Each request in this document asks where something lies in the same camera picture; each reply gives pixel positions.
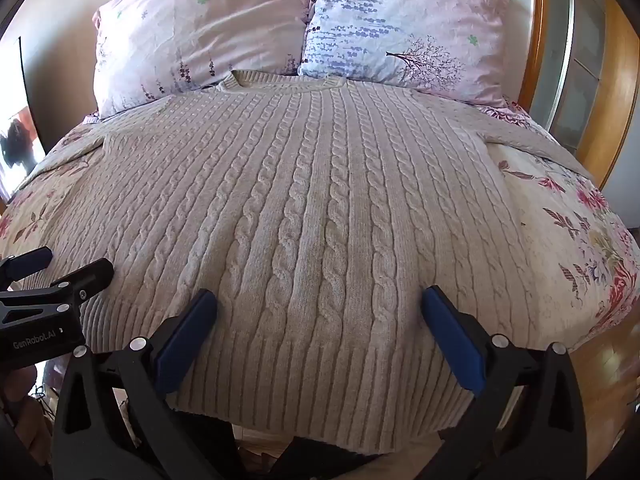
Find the person's left hand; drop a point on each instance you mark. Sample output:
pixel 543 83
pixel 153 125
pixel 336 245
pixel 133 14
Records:
pixel 17 387

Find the wooden headboard frame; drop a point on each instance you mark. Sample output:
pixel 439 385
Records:
pixel 534 25

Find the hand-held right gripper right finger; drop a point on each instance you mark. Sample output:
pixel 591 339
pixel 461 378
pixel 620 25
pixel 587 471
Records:
pixel 452 342

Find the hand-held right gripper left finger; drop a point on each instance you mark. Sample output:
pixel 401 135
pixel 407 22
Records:
pixel 182 340

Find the floral bedspread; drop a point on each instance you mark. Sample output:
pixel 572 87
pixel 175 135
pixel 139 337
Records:
pixel 575 240

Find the pink floral pillow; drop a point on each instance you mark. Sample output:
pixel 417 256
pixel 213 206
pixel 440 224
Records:
pixel 195 35

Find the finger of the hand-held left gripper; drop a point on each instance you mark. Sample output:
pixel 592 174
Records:
pixel 27 263
pixel 92 276

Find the pink pillow with tree print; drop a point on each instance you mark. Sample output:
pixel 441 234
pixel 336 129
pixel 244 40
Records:
pixel 405 25

